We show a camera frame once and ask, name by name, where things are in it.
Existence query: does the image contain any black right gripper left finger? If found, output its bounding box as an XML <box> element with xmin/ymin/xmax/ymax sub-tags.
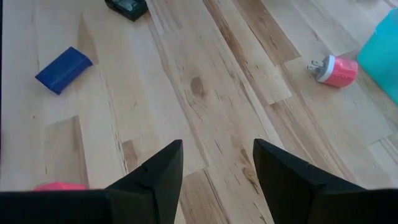
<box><xmin>0</xmin><ymin>139</ymin><xmax>184</xmax><ymax>224</ymax></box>

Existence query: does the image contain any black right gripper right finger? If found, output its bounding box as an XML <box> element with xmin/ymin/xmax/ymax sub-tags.
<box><xmin>252</xmin><ymin>138</ymin><xmax>398</xmax><ymax>224</ymax></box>

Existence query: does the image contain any pink wall charger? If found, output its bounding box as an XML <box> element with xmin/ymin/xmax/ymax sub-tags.
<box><xmin>33</xmin><ymin>182</ymin><xmax>88</xmax><ymax>192</ymax></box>
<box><xmin>306</xmin><ymin>54</ymin><xmax>359</xmax><ymax>89</ymax></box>

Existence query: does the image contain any black digital clock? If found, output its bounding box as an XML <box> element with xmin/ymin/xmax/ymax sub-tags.
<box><xmin>104</xmin><ymin>0</ymin><xmax>149</xmax><ymax>22</ymax></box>

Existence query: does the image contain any dark blue power bank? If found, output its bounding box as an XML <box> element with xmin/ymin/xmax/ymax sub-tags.
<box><xmin>34</xmin><ymin>46</ymin><xmax>94</xmax><ymax>96</ymax></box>

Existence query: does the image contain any teal translucent plastic bin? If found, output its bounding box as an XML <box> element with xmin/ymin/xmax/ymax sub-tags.
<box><xmin>356</xmin><ymin>7</ymin><xmax>398</xmax><ymax>105</ymax></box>

